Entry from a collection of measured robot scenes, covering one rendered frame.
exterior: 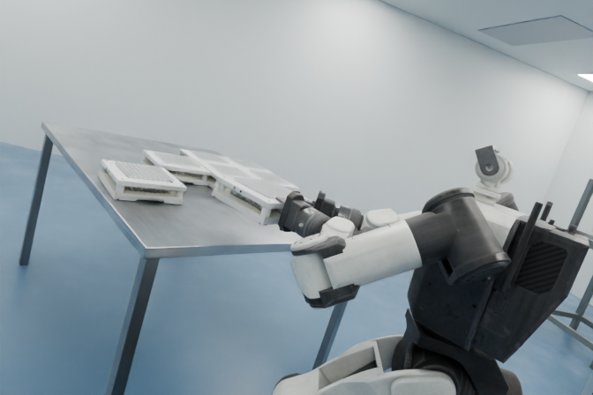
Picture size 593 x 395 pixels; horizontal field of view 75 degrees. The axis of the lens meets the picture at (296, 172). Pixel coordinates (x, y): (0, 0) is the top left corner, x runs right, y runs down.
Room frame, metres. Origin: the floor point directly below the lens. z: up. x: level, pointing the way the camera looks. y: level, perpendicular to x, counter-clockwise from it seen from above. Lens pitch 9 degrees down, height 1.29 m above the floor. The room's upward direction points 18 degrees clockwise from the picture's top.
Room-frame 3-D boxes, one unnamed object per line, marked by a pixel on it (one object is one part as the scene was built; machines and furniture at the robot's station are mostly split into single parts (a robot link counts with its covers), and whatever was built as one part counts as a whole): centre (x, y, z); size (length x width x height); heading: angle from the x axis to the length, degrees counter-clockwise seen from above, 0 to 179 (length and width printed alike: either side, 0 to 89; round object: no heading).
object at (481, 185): (0.89, -0.43, 1.29); 0.10 x 0.07 x 0.09; 144
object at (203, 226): (1.88, 0.47, 0.81); 1.50 x 1.10 x 0.04; 45
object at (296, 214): (1.07, -0.05, 1.00); 0.12 x 0.10 x 0.13; 46
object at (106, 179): (1.40, 0.54, 0.84); 0.24 x 0.24 x 0.02; 42
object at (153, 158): (1.77, 0.55, 0.89); 0.25 x 0.24 x 0.02; 131
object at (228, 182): (1.25, 0.07, 1.01); 0.25 x 0.24 x 0.02; 143
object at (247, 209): (1.25, 0.07, 0.96); 0.24 x 0.24 x 0.02; 53
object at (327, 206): (1.23, -0.15, 1.00); 0.12 x 0.10 x 0.13; 86
